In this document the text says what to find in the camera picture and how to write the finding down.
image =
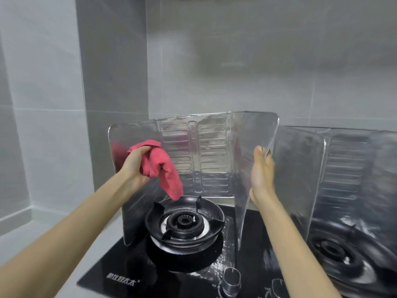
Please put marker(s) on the black round burner head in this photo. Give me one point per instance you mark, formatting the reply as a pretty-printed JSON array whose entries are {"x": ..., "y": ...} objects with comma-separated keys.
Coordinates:
[{"x": 179, "y": 229}]

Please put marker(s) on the black burner pan support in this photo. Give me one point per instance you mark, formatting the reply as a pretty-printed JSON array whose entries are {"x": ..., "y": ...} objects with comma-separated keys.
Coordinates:
[
  {"x": 333, "y": 248},
  {"x": 214, "y": 215}
]

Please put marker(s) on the person's right thumb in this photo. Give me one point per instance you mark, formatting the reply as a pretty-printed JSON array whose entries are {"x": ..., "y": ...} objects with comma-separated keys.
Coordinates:
[{"x": 259, "y": 158}]

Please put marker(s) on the person's left thumb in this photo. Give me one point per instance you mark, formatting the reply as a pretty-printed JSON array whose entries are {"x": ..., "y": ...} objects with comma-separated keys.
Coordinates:
[{"x": 142, "y": 150}]

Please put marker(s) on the silver stove knob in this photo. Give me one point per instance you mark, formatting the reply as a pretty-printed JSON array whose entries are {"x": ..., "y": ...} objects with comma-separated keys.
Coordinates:
[
  {"x": 277, "y": 289},
  {"x": 231, "y": 280}
]

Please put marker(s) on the silver foil splash guard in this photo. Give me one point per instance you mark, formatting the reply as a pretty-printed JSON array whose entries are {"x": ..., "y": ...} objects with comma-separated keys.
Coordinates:
[
  {"x": 347, "y": 176},
  {"x": 211, "y": 152}
]

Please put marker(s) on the person's left forearm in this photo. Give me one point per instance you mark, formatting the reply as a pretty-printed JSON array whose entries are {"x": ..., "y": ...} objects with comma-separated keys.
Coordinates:
[{"x": 65, "y": 235}]

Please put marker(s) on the red cleaning cloth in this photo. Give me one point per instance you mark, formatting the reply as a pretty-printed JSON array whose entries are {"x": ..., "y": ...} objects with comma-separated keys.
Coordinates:
[{"x": 161, "y": 167}]

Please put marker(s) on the black glass gas stove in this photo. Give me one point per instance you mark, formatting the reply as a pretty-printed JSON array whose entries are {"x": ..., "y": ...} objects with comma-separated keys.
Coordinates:
[{"x": 173, "y": 276}]

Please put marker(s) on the person's right hand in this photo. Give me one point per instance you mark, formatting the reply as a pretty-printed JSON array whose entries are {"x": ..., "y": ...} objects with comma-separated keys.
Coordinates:
[{"x": 261, "y": 183}]

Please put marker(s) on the person's right forearm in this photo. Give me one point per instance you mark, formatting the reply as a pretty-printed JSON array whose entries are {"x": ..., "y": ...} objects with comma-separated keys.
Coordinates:
[{"x": 294, "y": 251}]

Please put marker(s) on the person's left hand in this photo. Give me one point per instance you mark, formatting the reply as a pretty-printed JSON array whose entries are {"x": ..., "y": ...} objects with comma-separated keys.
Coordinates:
[{"x": 131, "y": 170}]

